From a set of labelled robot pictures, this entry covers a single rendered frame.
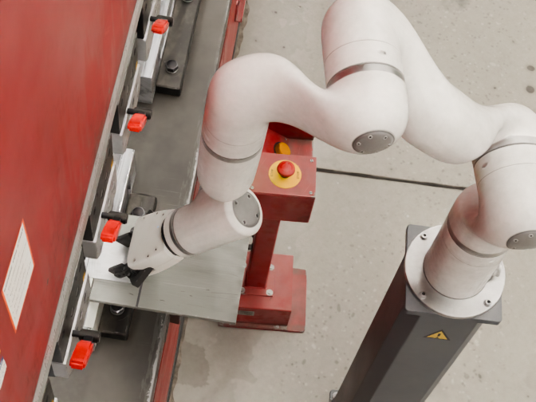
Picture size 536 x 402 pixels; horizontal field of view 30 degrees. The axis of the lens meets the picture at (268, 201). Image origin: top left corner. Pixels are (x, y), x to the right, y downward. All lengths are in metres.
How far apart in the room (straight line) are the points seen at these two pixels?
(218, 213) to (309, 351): 1.34
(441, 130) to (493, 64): 2.15
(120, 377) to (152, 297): 0.17
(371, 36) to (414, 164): 1.95
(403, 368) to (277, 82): 1.02
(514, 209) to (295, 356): 1.45
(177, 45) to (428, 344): 0.83
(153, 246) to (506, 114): 0.62
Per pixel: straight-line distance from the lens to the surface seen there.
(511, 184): 1.51
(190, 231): 1.62
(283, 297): 2.78
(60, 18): 1.10
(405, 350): 2.04
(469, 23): 3.59
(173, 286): 1.81
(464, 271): 1.76
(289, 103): 1.26
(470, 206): 1.66
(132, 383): 1.87
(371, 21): 1.28
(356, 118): 1.21
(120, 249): 1.84
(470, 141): 1.41
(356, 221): 3.05
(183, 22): 2.25
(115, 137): 1.67
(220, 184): 1.44
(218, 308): 1.79
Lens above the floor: 2.65
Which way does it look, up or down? 60 degrees down
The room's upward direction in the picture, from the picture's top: 11 degrees clockwise
